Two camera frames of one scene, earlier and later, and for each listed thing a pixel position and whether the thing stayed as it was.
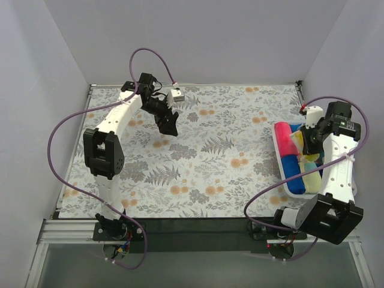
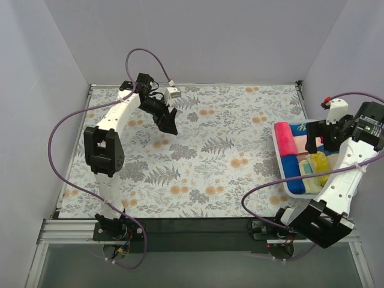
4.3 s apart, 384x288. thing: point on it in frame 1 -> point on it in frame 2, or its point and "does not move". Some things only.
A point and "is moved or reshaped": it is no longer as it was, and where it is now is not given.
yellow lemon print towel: [297, 138] is moved or reshaped
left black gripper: [165, 119] does not move
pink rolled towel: [286, 144] does not move
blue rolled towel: [291, 168] does not move
